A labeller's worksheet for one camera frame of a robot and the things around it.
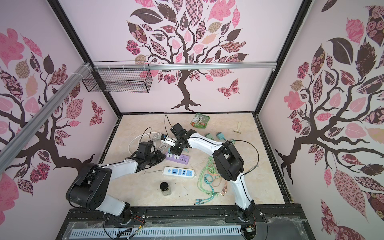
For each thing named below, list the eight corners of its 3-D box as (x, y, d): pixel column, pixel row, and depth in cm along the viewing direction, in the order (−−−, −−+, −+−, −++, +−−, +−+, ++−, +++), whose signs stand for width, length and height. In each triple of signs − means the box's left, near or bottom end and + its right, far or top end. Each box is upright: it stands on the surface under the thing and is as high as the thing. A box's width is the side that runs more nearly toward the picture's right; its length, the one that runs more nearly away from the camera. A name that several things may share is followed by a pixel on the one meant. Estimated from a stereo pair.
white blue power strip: (162, 176, 89) (162, 174, 86) (164, 167, 92) (164, 165, 90) (194, 178, 88) (194, 177, 85) (195, 170, 91) (195, 168, 89)
